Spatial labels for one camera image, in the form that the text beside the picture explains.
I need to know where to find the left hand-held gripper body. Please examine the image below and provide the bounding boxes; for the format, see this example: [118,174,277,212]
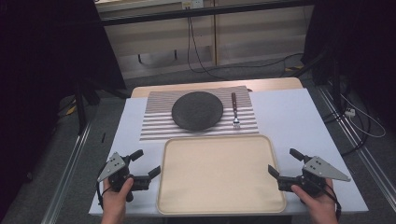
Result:
[96,151,151,203]

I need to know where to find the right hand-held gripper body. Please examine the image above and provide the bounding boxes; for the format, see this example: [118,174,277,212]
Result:
[277,155,352,199]

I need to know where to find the person's left hand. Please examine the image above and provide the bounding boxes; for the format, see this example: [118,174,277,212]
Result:
[100,176,135,224]

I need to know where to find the person's right hand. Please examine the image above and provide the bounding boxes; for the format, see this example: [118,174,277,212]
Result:
[290,178,340,224]

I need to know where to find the striped grey placemat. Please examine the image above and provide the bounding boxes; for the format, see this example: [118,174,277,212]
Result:
[139,85,260,142]

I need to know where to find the white table board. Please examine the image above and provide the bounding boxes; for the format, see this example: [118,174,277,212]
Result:
[88,88,370,217]

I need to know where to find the beige rectangular tray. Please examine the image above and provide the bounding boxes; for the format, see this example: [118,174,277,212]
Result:
[155,133,288,217]

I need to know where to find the black stand leg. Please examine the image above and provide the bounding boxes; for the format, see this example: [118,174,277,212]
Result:
[74,78,102,135]

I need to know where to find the black round plate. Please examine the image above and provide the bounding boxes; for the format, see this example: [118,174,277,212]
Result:
[171,91,224,132]

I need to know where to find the beige wooden cabinet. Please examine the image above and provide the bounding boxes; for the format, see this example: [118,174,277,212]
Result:
[94,0,316,80]

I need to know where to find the black curtain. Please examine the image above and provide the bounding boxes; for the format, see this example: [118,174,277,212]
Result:
[301,0,396,125]
[0,0,127,216]

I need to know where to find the black horizontal bar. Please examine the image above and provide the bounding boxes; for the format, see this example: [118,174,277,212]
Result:
[98,0,316,27]

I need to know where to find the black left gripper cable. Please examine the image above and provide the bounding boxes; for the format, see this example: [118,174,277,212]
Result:
[96,178,113,210]

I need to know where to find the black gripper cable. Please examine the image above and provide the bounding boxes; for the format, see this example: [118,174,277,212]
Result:
[314,178,343,222]
[96,178,113,210]

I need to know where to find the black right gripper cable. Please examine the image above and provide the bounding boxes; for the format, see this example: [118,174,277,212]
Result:
[314,178,343,222]

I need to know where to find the metal floor rail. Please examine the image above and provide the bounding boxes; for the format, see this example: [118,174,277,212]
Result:
[39,121,93,224]
[317,86,396,203]

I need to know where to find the black floor cable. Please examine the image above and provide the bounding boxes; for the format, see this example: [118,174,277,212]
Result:
[322,59,374,158]

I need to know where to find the fork with wooden handle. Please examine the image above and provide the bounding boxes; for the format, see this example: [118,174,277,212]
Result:
[231,91,242,131]

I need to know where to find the white floor cable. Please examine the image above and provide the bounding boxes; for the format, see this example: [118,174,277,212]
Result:
[339,92,388,139]

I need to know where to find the black hanging cable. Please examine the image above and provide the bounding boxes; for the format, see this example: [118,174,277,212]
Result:
[186,7,304,82]

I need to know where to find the white wall socket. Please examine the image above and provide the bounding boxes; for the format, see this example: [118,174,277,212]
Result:
[181,0,205,9]

